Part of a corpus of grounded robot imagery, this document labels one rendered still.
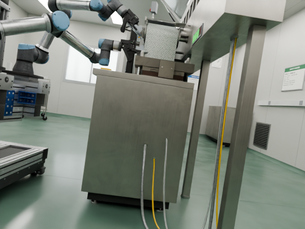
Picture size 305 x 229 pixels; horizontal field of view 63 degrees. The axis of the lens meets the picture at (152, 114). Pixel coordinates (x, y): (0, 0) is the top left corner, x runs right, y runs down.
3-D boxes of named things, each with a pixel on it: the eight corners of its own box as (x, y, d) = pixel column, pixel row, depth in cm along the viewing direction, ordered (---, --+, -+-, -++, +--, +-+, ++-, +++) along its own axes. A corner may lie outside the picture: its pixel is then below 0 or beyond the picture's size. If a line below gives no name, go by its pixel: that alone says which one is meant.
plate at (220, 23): (160, 80, 412) (163, 62, 411) (176, 82, 413) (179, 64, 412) (219, 11, 102) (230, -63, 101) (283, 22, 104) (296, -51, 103)
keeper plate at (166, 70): (157, 77, 166) (159, 60, 166) (172, 79, 167) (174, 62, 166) (158, 76, 164) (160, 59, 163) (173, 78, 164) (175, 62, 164)
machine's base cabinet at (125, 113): (116, 143, 413) (123, 92, 410) (154, 148, 416) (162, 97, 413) (77, 206, 162) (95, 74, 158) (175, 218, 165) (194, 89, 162)
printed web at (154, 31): (140, 82, 224) (148, 26, 222) (165, 86, 225) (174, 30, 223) (140, 78, 185) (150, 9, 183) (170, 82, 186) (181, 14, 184)
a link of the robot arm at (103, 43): (99, 50, 187) (100, 39, 187) (113, 52, 188) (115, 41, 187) (96, 48, 179) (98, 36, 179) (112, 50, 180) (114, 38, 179)
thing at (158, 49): (142, 62, 185) (145, 37, 185) (173, 67, 187) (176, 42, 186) (142, 62, 185) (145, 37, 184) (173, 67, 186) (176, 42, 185)
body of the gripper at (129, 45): (136, 40, 180) (120, 38, 180) (135, 52, 181) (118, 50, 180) (136, 43, 188) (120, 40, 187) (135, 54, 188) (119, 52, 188)
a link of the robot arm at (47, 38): (22, 57, 201) (54, -5, 193) (36, 61, 215) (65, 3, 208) (33, 64, 198) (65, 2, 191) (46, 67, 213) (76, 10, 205)
